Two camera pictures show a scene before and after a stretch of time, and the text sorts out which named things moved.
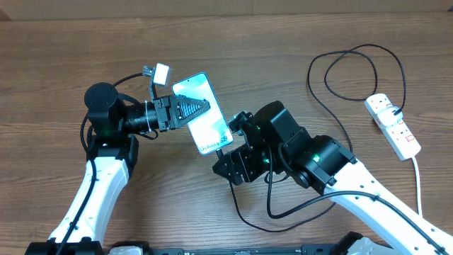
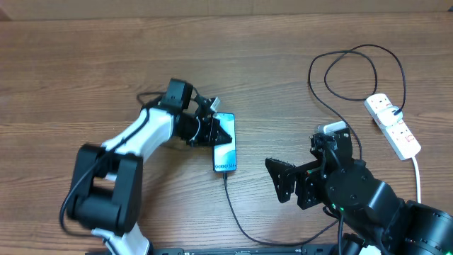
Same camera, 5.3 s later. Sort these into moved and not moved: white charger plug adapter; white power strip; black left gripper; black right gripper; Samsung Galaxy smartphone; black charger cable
Moved: black charger cable; black right gripper; black left gripper; Samsung Galaxy smartphone
Not moved: white power strip; white charger plug adapter
